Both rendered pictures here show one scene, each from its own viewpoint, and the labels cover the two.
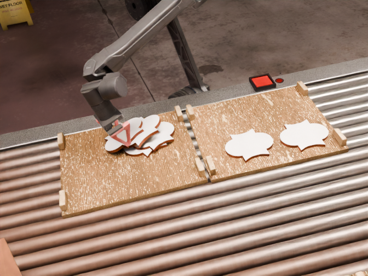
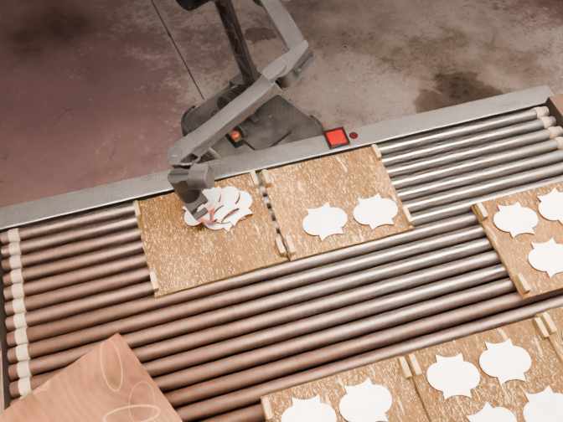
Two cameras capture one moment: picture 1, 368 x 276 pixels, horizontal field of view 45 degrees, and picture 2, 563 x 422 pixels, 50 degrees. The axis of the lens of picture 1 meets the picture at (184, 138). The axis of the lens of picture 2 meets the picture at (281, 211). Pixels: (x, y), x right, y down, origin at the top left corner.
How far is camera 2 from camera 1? 76 cm
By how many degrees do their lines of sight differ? 19
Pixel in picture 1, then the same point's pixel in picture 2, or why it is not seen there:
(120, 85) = (209, 178)
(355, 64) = (429, 118)
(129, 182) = (214, 261)
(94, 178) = (178, 255)
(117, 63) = (202, 150)
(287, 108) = (360, 176)
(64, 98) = (74, 68)
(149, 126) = (229, 200)
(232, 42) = not seen: outside the picture
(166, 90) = (206, 63)
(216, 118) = (291, 185)
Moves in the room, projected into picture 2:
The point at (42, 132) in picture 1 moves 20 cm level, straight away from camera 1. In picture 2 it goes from (111, 192) to (88, 151)
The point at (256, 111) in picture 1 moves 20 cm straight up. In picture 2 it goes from (330, 178) to (336, 140)
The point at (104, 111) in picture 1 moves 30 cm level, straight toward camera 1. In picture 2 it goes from (189, 197) to (222, 283)
